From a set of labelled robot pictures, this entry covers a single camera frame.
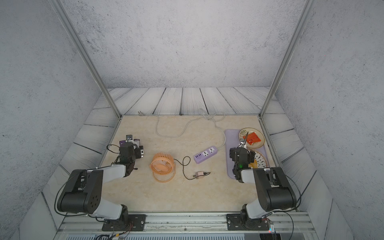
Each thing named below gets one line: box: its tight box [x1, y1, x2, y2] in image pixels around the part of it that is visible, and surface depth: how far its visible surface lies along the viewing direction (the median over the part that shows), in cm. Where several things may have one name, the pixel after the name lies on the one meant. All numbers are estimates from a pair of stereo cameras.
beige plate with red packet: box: [238, 127, 265, 149], surface depth 107 cm
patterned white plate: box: [248, 148, 268, 168], surface depth 95 cm
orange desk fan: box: [150, 152, 177, 183], surface depth 87 cm
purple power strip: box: [193, 146, 218, 164], surface depth 98 cm
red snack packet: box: [243, 132, 262, 145], surface depth 107 cm
